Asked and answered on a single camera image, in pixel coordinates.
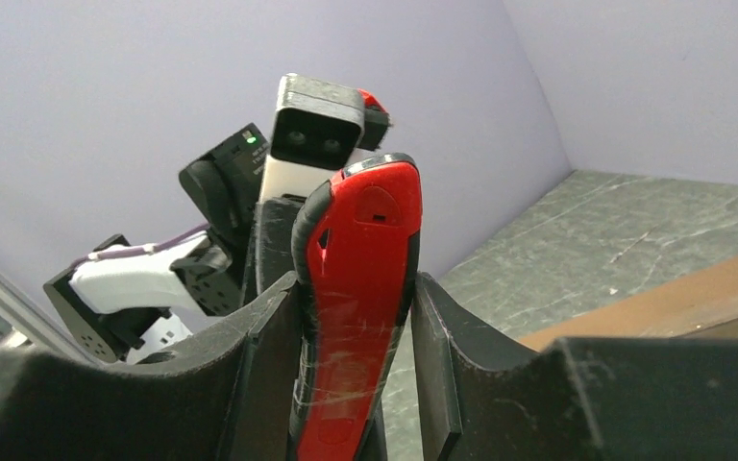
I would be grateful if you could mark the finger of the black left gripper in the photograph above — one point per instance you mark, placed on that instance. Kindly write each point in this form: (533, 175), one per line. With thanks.
(269, 256)

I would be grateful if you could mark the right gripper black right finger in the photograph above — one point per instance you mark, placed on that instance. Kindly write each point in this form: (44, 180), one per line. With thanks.
(485, 396)

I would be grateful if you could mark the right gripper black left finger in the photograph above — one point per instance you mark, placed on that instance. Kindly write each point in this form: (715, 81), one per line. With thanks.
(222, 394)

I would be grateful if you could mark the red utility knife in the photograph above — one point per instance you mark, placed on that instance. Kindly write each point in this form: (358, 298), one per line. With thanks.
(355, 244)

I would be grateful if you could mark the brown cardboard express box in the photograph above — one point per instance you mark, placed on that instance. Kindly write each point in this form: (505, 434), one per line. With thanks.
(701, 304)

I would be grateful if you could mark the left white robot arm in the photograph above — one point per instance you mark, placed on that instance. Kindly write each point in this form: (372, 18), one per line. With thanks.
(120, 302)

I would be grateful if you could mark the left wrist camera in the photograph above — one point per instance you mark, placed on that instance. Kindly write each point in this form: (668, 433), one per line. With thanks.
(318, 128)

